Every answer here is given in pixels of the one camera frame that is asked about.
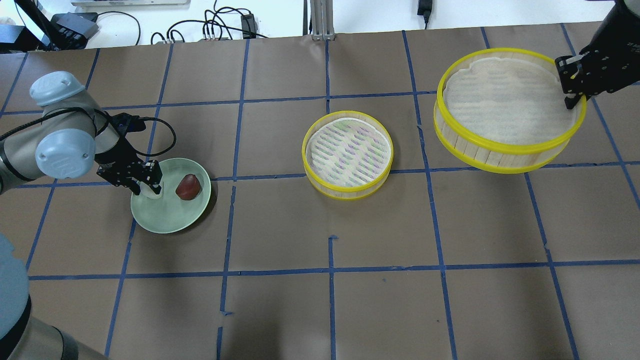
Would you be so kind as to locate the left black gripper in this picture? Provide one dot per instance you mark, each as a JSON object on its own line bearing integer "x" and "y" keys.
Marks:
{"x": 111, "y": 159}

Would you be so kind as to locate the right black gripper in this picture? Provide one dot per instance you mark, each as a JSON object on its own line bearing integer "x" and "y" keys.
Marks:
{"x": 621, "y": 46}

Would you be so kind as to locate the brown bun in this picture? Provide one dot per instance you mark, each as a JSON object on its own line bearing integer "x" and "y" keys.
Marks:
{"x": 188, "y": 188}

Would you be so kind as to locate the yellow steamer layer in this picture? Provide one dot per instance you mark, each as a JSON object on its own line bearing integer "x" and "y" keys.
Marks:
{"x": 503, "y": 110}
{"x": 347, "y": 155}

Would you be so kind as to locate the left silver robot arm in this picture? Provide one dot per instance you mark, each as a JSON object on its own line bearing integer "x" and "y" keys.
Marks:
{"x": 73, "y": 134}

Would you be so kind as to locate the light green plate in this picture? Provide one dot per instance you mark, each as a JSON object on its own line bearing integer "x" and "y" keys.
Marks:
{"x": 166, "y": 212}

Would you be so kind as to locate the black power adapter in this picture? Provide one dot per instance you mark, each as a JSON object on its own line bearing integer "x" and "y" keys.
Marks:
{"x": 249, "y": 26}

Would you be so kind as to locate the black camera stand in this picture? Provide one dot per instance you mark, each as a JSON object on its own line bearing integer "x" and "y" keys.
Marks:
{"x": 65, "y": 31}

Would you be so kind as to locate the aluminium frame post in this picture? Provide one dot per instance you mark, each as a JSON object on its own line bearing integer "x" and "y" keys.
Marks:
{"x": 322, "y": 20}

